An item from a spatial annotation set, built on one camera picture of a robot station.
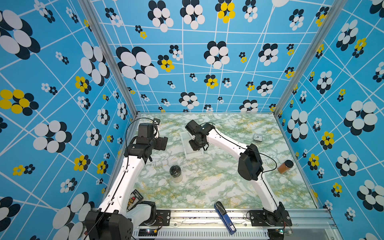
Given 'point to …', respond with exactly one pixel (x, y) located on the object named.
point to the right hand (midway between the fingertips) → (196, 145)
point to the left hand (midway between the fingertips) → (156, 136)
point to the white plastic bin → (189, 152)
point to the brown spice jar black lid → (285, 167)
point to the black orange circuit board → (135, 197)
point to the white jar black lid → (175, 171)
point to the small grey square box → (257, 137)
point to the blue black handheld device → (225, 217)
